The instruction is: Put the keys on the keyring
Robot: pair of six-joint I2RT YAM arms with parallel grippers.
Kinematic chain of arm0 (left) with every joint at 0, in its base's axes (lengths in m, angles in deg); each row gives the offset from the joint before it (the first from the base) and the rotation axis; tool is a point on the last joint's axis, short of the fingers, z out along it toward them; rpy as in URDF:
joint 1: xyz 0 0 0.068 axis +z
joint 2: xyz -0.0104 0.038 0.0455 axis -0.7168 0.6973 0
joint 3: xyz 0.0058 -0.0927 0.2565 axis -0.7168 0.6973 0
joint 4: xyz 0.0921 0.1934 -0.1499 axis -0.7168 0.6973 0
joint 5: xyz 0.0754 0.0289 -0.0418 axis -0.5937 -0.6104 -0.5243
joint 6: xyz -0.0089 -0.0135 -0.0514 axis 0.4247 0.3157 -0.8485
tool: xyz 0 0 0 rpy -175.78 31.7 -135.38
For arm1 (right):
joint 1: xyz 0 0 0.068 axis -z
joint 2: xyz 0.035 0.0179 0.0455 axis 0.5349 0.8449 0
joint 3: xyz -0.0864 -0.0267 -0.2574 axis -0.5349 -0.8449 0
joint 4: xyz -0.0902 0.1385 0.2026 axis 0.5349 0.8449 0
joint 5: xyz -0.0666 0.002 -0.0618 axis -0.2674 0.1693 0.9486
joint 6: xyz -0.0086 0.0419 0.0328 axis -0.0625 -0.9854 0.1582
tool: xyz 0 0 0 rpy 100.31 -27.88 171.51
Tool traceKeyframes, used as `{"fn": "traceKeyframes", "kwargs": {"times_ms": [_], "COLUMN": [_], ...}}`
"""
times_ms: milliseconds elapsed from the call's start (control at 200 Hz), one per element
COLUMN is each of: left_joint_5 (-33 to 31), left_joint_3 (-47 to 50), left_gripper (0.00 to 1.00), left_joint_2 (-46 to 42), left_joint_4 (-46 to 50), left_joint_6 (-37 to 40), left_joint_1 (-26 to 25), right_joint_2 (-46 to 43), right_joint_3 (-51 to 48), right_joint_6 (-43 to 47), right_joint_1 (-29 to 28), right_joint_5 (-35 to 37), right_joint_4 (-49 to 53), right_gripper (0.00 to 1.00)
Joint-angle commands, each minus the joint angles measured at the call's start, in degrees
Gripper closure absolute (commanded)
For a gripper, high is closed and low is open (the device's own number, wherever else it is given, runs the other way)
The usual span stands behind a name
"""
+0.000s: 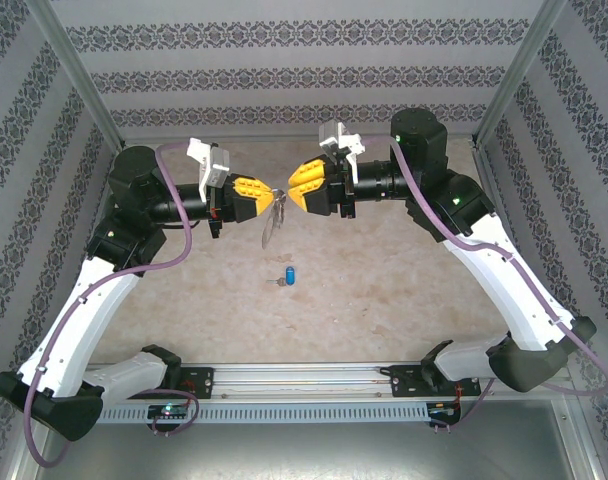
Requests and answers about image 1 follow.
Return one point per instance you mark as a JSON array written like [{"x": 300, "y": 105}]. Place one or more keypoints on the blue capped key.
[{"x": 290, "y": 276}]

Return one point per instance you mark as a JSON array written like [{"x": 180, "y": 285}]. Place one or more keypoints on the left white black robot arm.
[{"x": 99, "y": 300}]

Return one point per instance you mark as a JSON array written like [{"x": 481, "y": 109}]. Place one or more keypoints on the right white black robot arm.
[{"x": 509, "y": 285}]

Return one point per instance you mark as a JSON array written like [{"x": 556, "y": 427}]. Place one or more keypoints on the small circuit board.
[
  {"x": 168, "y": 411},
  {"x": 443, "y": 410}
]

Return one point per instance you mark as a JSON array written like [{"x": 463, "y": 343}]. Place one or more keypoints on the grey metal sheet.
[{"x": 304, "y": 455}]

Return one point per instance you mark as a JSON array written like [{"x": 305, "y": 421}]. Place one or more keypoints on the aluminium back rail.
[{"x": 264, "y": 139}]

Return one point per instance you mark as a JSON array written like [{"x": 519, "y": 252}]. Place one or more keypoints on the aluminium frame post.
[
  {"x": 519, "y": 75},
  {"x": 74, "y": 75}
]

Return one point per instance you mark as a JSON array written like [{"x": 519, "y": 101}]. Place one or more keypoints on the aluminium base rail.
[{"x": 304, "y": 380}]

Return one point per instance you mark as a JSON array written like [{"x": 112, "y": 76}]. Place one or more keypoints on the aluminium side rail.
[{"x": 553, "y": 280}]

